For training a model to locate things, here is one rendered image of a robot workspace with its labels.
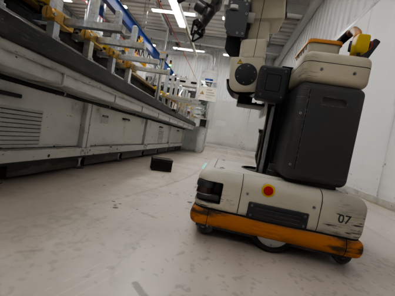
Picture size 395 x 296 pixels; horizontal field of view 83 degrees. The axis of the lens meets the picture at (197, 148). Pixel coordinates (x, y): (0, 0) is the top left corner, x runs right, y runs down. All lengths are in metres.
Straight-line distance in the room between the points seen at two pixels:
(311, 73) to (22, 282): 1.09
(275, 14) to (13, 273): 1.34
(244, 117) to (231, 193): 11.02
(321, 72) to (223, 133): 10.86
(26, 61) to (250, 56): 0.95
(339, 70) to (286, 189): 0.50
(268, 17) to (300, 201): 0.85
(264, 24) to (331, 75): 0.43
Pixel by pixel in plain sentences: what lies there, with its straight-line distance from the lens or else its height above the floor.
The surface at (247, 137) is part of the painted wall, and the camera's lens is 11.83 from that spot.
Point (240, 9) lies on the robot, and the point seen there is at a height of 1.01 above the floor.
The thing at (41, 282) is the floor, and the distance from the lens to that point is 0.71.
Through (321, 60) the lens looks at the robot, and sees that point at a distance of 1.04.
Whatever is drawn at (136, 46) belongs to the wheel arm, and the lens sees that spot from 1.38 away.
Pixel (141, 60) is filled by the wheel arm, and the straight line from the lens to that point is 1.63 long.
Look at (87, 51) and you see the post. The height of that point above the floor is 0.74.
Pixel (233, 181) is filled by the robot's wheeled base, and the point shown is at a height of 0.25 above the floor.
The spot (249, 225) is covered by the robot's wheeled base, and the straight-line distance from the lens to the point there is 0.95.
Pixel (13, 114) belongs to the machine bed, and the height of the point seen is 0.34.
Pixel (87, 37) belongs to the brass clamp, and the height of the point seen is 0.81.
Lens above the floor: 0.40
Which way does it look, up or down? 3 degrees down
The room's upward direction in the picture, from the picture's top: 10 degrees clockwise
